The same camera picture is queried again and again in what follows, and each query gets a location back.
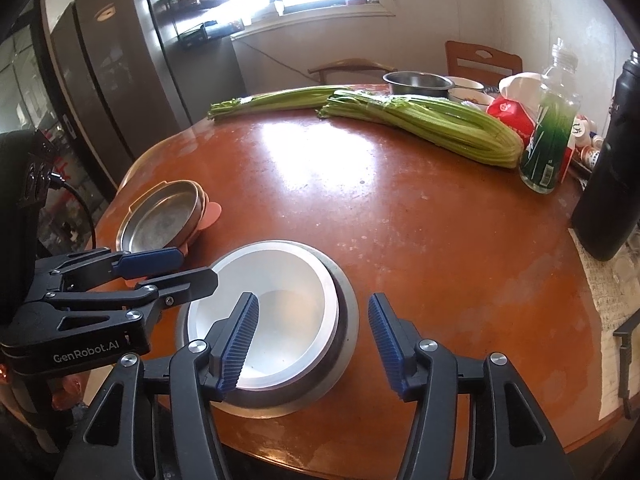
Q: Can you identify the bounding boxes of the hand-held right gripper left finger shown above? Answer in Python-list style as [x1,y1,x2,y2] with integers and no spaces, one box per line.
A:
[52,291,261,480]

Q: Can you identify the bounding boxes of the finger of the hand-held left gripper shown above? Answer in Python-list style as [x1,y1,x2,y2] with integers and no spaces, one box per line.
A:
[34,246,184,292]
[44,266,220,336]

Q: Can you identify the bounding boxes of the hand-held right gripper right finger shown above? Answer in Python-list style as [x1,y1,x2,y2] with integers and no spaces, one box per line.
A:
[367,292,568,480]

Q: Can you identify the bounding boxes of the shallow steel plate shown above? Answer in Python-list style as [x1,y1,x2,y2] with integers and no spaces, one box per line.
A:
[120,182,202,254]

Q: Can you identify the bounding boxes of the large steel bowl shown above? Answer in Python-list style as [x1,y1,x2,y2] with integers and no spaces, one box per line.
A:
[175,240,360,419]

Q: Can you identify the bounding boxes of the pink flower-shaped plate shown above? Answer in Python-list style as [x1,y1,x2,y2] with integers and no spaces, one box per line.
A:
[125,187,223,288]

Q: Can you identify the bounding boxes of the red paper noodle bowl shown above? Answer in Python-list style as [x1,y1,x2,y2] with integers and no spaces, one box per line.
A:
[187,245,332,392]

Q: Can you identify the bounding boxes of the curved-back wooden chair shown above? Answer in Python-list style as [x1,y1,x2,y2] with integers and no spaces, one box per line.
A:
[116,126,211,197]
[307,58,399,86]

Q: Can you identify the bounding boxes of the slim celery bunch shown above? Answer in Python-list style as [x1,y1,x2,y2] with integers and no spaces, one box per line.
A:
[207,85,352,121]

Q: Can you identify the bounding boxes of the printed paper sheet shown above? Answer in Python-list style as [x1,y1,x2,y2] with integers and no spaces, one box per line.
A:
[570,227,640,419]

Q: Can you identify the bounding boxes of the thick celery bunch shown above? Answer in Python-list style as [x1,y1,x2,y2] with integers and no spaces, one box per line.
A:
[316,88,525,170]

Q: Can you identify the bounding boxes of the black folding stand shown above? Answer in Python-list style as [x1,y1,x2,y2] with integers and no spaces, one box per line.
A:
[612,316,640,419]

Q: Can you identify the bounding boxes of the clear bottle with green label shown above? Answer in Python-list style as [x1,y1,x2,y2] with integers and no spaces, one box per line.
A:
[519,37,583,195]

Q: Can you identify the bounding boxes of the red carton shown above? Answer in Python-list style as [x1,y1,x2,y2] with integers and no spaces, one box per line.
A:
[557,130,577,184]

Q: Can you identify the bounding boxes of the red packet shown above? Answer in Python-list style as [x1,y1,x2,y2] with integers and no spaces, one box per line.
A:
[486,97,539,149]

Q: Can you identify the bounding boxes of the steel pot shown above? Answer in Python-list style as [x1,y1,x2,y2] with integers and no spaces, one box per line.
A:
[382,71,455,99]

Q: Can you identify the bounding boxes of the white ceramic bowl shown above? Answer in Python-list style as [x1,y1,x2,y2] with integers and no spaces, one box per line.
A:
[445,76,496,109]

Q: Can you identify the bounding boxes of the black thermos flask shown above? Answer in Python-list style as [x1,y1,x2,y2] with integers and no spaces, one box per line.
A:
[571,49,640,262]

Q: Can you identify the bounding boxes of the small printed cups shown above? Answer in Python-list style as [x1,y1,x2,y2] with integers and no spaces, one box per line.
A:
[572,115,607,167]

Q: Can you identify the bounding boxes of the white plastic bag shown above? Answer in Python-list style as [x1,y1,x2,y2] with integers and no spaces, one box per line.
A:
[498,72,544,106]

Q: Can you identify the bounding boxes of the wooden chair with cutout back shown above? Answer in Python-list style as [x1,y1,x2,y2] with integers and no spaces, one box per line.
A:
[445,40,524,89]

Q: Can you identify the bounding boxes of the black cable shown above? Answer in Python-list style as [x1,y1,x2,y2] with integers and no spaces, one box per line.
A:
[46,171,99,249]

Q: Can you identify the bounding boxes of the black wire wall rack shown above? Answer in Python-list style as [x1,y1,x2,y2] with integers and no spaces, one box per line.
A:
[137,0,252,49]

